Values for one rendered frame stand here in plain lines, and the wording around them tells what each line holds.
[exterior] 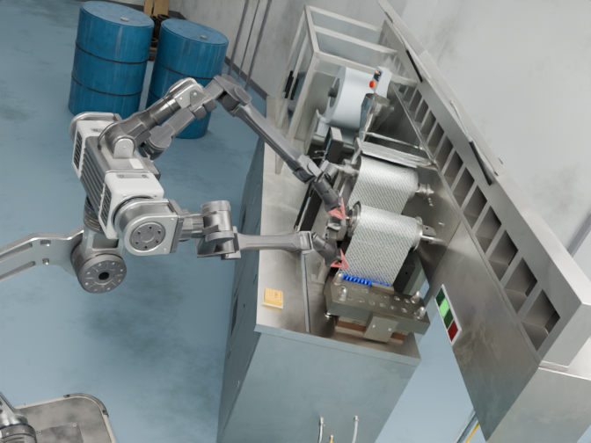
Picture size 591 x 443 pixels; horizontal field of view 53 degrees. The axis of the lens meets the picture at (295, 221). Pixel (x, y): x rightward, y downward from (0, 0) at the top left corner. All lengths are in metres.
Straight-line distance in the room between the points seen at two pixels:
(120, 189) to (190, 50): 3.77
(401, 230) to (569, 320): 0.90
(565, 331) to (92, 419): 1.83
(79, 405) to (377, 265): 1.35
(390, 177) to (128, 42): 3.19
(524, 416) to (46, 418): 1.78
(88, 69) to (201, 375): 2.98
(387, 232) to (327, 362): 0.55
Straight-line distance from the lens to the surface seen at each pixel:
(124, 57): 5.23
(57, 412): 2.67
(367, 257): 2.37
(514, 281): 1.90
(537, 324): 1.82
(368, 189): 2.49
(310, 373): 2.39
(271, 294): 2.32
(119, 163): 1.66
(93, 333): 3.34
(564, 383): 1.76
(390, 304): 2.36
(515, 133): 4.56
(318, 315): 2.36
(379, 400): 2.53
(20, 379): 3.11
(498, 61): 4.73
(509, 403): 1.78
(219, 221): 1.57
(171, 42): 5.31
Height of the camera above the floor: 2.30
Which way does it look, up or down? 29 degrees down
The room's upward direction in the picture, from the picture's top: 20 degrees clockwise
